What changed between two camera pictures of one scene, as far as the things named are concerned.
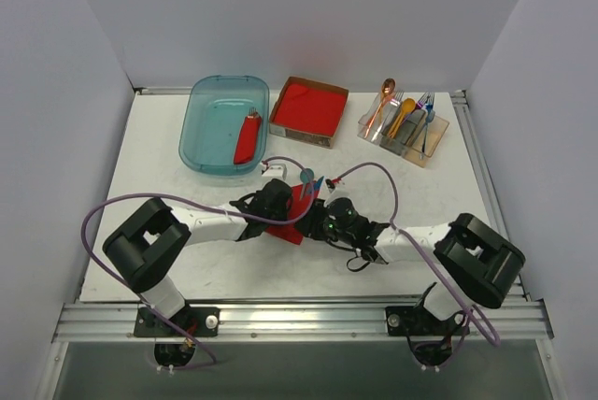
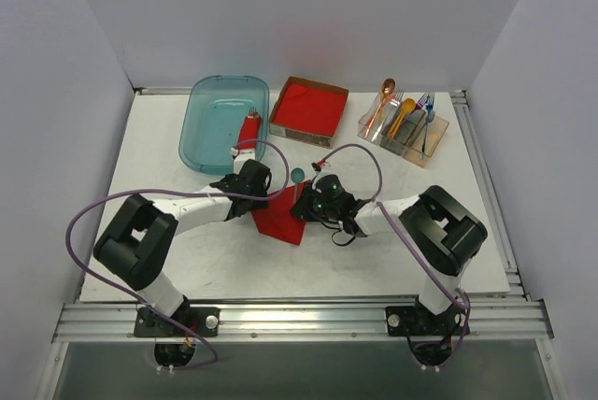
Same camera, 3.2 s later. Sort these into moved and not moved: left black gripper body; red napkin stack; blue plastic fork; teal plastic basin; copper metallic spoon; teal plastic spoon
Moved: teal plastic spoon; left black gripper body
Not moved: copper metallic spoon; blue plastic fork; teal plastic basin; red napkin stack
